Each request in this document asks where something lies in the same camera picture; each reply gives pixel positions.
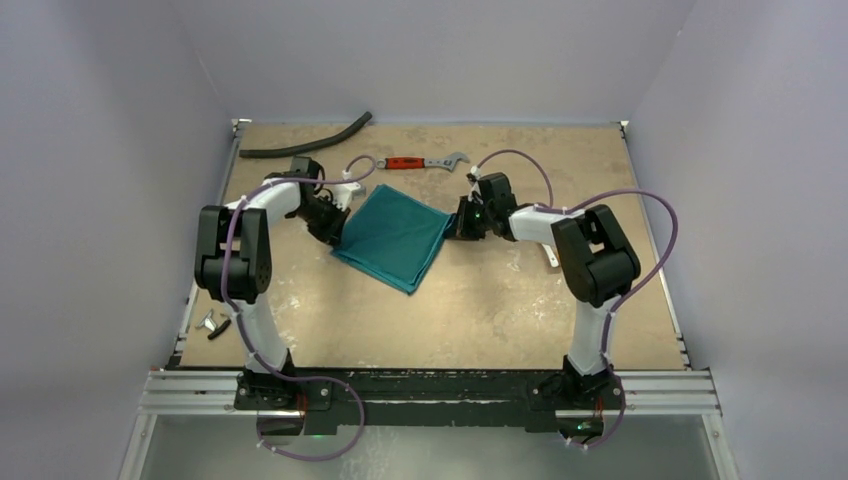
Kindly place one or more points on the black handled pliers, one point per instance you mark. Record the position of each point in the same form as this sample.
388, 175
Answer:
214, 324

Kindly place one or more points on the aluminium rail frame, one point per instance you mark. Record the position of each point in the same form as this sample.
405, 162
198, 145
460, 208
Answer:
486, 305

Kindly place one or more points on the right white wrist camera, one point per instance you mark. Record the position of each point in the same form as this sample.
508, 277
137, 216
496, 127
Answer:
473, 177

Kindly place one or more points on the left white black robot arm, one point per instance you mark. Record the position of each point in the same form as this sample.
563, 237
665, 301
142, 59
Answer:
233, 255

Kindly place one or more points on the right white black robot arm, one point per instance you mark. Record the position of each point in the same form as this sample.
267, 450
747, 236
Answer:
598, 263

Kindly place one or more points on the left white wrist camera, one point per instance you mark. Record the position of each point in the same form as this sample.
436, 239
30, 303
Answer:
344, 194

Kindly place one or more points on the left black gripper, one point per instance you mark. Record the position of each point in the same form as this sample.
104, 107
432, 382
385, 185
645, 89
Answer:
333, 232

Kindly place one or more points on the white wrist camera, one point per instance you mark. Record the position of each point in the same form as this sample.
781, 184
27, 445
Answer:
344, 194
473, 177

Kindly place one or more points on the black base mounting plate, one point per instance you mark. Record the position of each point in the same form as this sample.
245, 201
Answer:
327, 398

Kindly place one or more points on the red handled adjustable wrench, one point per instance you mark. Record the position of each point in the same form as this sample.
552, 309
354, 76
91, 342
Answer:
449, 162

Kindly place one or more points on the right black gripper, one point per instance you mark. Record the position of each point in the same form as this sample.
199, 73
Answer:
466, 225

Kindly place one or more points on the teal cloth napkin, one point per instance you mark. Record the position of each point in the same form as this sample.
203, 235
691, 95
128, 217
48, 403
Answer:
393, 238

